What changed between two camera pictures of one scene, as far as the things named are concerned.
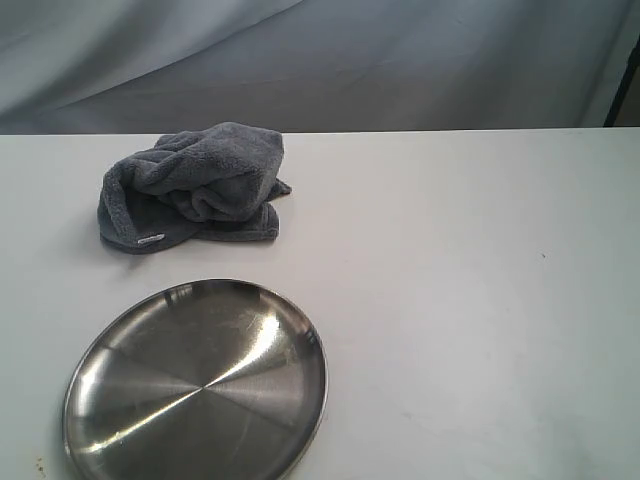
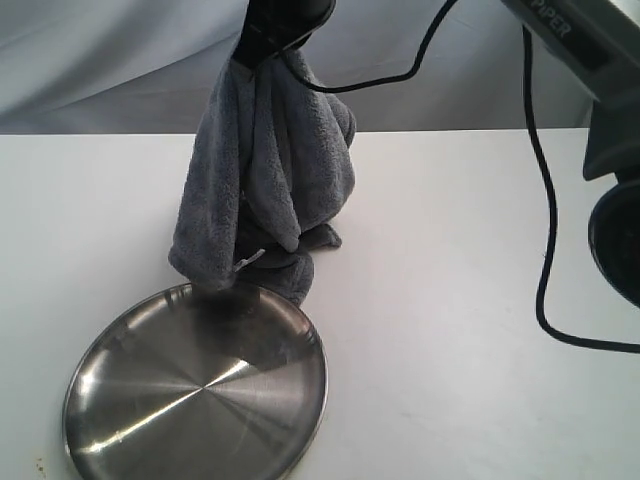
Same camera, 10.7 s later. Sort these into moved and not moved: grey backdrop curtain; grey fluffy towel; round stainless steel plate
Moved: grey fluffy towel
Not moved: grey backdrop curtain; round stainless steel plate
